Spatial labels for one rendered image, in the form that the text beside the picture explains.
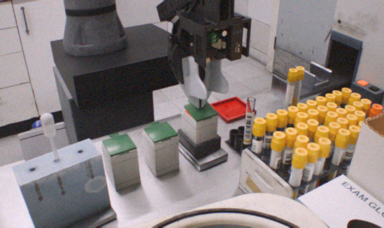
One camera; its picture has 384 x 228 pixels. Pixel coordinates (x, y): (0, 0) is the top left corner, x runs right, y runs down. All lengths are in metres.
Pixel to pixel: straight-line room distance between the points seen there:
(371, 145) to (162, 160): 0.29
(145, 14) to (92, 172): 2.57
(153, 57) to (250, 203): 0.47
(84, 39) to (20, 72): 1.40
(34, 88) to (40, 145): 1.71
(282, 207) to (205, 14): 0.24
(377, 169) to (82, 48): 0.61
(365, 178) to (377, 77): 0.35
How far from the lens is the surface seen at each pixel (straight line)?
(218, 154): 0.56
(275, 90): 0.73
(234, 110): 0.70
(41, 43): 2.15
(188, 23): 0.45
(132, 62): 0.73
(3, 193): 0.58
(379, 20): 0.75
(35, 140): 0.54
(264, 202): 0.35
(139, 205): 0.50
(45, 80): 2.23
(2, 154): 2.27
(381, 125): 0.48
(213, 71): 0.51
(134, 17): 2.93
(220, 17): 0.44
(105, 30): 0.80
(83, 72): 0.71
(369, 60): 0.77
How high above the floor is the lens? 1.24
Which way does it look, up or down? 31 degrees down
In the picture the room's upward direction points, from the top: straight up
